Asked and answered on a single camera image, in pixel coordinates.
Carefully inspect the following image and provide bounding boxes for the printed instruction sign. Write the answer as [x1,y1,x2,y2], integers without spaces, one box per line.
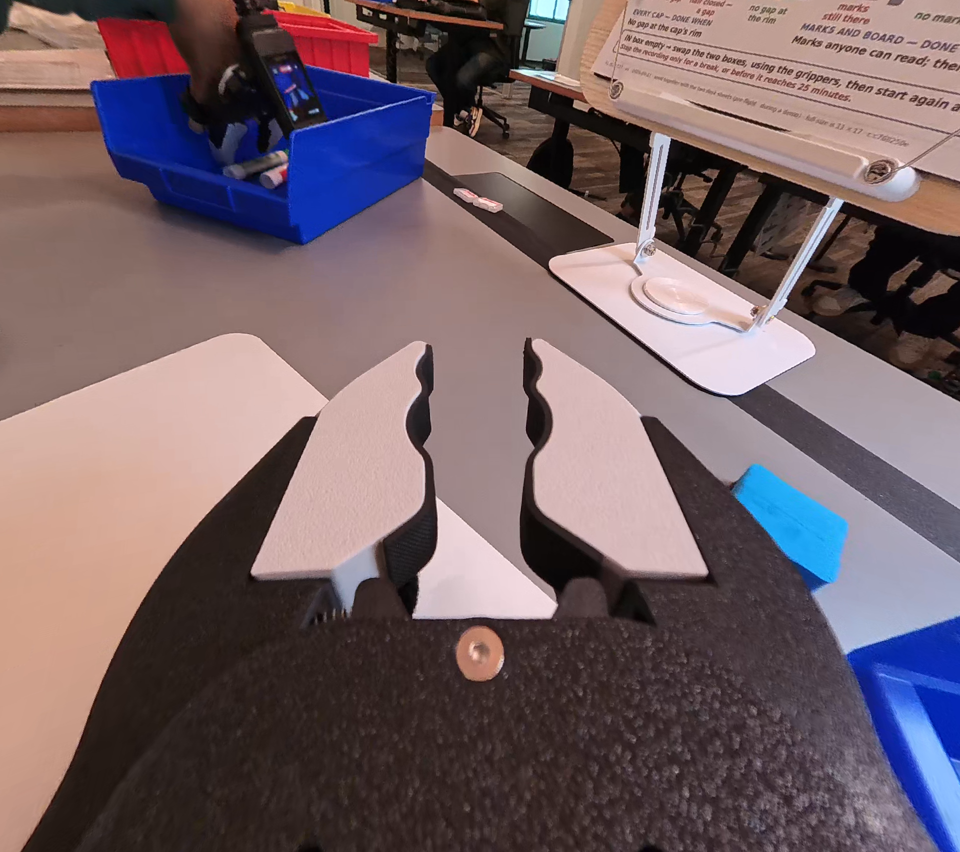
[591,0,960,181]

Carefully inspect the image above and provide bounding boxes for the wooden backing board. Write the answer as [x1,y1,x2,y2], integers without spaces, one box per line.
[579,0,960,239]

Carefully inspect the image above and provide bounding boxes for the person's left hand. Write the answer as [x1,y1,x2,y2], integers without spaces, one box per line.
[176,0,245,112]

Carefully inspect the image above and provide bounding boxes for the white whiteboard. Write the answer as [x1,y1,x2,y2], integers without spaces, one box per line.
[0,333,558,852]

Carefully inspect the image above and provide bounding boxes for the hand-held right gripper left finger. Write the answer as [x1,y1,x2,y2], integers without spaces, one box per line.
[249,340,438,613]

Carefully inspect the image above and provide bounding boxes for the white paper sheet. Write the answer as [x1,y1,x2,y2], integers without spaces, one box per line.
[0,45,117,94]

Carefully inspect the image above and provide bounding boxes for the black office chair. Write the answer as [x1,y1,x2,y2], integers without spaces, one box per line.
[480,0,547,140]

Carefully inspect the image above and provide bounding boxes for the black tape strip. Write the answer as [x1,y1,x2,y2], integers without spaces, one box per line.
[423,162,960,560]

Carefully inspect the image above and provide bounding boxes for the blue foam eraser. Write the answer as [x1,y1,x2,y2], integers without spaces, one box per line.
[731,464,850,592]

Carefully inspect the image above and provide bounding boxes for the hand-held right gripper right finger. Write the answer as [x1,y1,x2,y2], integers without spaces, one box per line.
[519,338,712,581]

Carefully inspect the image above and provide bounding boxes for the red plastic bin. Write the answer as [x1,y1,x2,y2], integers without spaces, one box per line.
[97,12,380,80]

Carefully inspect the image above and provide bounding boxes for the black bag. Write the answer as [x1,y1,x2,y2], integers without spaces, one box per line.
[527,135,576,190]

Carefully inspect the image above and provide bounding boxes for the clear plastic bags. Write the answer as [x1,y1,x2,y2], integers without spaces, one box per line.
[7,4,102,50]

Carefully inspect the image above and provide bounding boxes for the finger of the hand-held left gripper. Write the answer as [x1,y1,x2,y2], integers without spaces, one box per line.
[206,120,252,165]

